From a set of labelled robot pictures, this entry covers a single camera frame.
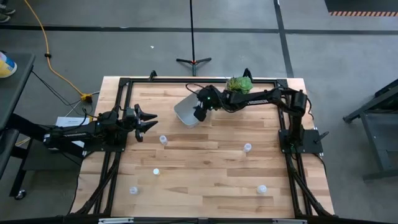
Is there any black aluminium table frame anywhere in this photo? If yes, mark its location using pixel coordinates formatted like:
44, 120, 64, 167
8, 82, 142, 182
67, 68, 336, 224

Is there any black side table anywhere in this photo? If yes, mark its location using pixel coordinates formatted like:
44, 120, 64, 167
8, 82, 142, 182
0, 52, 85, 200

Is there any black metal cart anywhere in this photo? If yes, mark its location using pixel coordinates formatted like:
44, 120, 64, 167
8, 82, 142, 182
342, 79, 398, 182

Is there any green succulent in white pot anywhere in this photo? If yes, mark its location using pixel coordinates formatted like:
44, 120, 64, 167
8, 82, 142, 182
226, 75, 254, 95

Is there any white paper box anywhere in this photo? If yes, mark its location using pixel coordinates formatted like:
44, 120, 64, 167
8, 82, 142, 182
55, 116, 91, 149

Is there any yellow extension cable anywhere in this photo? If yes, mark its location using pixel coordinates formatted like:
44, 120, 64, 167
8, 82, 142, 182
14, 0, 94, 147

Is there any black power cable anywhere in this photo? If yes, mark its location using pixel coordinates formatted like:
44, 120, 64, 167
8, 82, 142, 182
30, 70, 86, 108

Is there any black mat with hazard stripe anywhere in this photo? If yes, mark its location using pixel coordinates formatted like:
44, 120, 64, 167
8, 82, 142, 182
324, 0, 398, 17

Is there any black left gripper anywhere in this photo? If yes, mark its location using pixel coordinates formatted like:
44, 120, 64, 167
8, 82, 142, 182
124, 103, 159, 143

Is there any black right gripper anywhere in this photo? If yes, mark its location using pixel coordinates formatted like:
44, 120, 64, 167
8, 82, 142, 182
193, 85, 223, 123

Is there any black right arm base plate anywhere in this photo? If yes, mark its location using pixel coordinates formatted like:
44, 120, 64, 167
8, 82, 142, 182
278, 128, 330, 155

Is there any white frame label strip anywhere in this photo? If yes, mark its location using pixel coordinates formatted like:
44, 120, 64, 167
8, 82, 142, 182
98, 217, 135, 224
271, 218, 308, 224

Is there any clear plastic basket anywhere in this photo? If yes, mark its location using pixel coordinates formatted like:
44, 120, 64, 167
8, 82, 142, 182
173, 90, 213, 129

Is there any yellow and blue container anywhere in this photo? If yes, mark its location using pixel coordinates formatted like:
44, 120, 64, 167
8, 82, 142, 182
0, 51, 18, 78

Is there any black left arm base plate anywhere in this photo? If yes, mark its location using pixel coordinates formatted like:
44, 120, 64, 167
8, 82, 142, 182
81, 127, 129, 154

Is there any black tripod stand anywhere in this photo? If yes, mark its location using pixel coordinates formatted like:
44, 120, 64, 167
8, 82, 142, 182
175, 0, 213, 77

